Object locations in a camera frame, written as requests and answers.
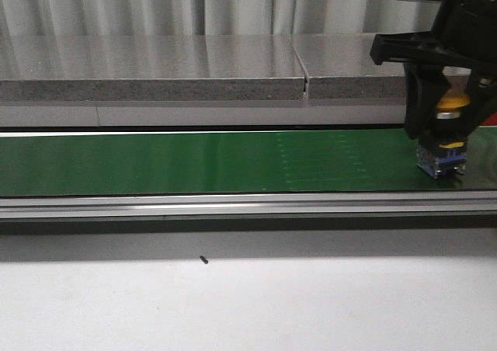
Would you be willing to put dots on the green conveyor belt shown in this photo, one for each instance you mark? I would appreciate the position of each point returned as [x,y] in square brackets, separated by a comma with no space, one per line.
[230,162]

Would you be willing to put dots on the grey stone countertop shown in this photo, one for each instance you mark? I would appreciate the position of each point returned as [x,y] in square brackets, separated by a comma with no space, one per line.
[195,68]

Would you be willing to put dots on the yellow mushroom push button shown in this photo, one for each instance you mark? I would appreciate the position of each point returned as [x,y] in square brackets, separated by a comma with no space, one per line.
[441,150]

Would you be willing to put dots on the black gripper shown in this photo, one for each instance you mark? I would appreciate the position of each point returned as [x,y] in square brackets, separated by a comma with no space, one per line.
[463,35]

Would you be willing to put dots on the aluminium conveyor frame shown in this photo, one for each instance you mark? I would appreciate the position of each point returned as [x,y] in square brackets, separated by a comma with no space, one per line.
[454,202]

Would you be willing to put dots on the white pleated curtain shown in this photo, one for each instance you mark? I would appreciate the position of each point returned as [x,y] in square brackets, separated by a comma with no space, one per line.
[212,17]

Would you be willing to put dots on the red plastic tray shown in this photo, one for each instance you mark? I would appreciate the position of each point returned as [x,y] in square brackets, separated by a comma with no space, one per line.
[491,121]

